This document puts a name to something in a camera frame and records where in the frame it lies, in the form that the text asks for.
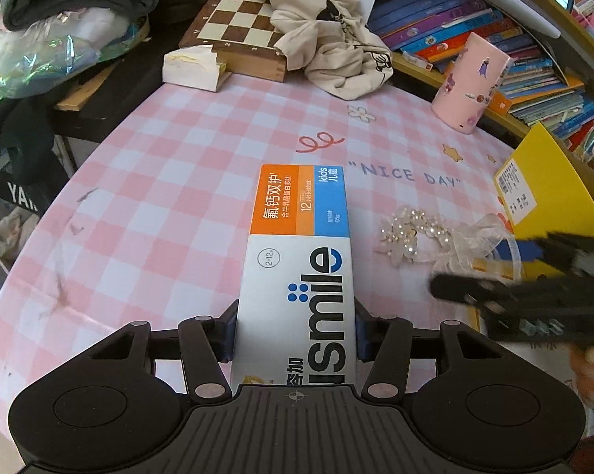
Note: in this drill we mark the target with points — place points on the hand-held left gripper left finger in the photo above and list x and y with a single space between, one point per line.
227 340

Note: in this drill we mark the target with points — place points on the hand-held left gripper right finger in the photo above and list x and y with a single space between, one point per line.
362 340

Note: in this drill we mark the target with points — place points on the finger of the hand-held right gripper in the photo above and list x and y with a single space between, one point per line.
563 249
464 289

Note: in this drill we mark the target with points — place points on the yellow cardboard box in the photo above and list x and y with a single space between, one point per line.
563 187

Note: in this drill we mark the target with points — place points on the beaded hair ornament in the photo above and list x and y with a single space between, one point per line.
410 232

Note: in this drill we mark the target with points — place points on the orange blue toothpaste box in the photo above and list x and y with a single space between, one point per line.
297 256

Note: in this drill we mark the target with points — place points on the pink stickered cylinder container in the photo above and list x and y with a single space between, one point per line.
469 84

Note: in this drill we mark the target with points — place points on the person's right hand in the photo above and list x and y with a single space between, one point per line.
585 365

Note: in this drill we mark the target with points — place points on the orange white small box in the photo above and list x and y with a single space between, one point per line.
500 103

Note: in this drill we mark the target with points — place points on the pink checked desk mat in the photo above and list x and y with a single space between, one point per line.
153 182

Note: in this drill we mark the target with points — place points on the row of colourful books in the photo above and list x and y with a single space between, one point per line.
523 69

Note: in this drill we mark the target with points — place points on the white printed bag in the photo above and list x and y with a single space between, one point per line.
10 237

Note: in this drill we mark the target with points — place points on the white desk lamp bar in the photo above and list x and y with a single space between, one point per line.
504 1

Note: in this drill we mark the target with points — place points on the black side table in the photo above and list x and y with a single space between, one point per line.
129 98

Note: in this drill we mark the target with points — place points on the beige cloth bag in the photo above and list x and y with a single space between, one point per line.
336 49

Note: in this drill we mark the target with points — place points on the black cloth bag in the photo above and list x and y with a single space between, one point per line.
20 158

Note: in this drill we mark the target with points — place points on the wooden board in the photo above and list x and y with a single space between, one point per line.
79 94

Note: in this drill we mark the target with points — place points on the wooden chessboard box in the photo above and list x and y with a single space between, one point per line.
237 19

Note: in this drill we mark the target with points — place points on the iridescent plastic wrap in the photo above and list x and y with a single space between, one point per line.
55 44

